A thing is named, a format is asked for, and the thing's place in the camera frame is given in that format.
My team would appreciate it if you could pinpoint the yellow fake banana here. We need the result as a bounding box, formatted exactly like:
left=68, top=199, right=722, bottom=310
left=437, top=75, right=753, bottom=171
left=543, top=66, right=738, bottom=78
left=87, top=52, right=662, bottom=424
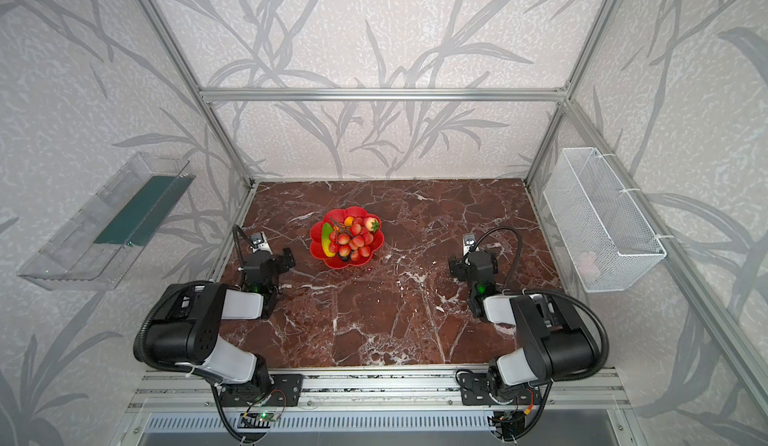
left=321, top=238, right=338, bottom=258

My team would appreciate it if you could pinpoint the fake strawberry with green leaf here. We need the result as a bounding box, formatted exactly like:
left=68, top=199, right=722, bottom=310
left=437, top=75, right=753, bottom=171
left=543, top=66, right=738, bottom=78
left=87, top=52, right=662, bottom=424
left=364, top=217, right=381, bottom=234

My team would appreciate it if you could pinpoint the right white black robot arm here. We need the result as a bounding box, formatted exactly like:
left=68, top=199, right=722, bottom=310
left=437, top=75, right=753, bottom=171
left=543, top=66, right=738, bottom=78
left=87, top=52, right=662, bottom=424
left=448, top=251, right=610, bottom=406

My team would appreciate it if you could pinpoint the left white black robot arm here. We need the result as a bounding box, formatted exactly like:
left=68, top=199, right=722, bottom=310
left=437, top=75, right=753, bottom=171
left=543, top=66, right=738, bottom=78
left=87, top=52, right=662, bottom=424
left=133, top=248, right=303, bottom=407

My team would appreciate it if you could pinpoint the red flower-shaped fruit bowl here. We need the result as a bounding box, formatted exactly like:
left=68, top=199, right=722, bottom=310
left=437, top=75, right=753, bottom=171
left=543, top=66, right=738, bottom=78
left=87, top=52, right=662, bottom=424
left=310, top=206, right=384, bottom=269

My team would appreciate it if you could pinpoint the pink object in basket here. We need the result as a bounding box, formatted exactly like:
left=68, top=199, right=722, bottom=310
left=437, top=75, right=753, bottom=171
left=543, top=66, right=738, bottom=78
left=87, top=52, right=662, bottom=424
left=574, top=251, right=601, bottom=284

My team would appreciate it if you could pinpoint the green circuit board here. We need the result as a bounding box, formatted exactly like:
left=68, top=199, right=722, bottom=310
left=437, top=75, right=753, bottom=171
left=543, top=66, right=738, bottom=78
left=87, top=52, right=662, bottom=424
left=240, top=411, right=282, bottom=429

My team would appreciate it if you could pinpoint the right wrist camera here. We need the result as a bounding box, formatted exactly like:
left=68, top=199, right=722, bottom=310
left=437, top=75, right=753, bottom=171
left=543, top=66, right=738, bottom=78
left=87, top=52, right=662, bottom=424
left=462, top=233, right=477, bottom=255

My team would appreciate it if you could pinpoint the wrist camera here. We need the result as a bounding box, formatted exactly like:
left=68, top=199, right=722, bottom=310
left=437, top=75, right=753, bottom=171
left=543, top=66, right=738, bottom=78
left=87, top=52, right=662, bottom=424
left=249, top=232, right=272, bottom=254
left=462, top=233, right=477, bottom=255

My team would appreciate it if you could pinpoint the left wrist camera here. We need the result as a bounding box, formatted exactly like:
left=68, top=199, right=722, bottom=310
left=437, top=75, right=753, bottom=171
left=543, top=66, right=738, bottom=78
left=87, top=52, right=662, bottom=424
left=249, top=232, right=272, bottom=254

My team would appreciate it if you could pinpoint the white wire mesh basket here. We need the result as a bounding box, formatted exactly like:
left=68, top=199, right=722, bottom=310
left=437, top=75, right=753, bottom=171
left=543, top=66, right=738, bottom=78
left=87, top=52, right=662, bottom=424
left=543, top=147, right=666, bottom=293

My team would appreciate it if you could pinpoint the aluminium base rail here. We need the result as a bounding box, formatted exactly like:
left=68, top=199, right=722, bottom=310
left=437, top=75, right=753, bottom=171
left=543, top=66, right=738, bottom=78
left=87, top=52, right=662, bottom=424
left=117, top=365, right=635, bottom=445

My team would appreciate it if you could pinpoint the clear plastic wall shelf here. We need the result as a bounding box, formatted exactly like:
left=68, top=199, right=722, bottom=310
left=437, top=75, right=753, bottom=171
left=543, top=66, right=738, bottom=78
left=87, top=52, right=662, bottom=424
left=18, top=153, right=195, bottom=291

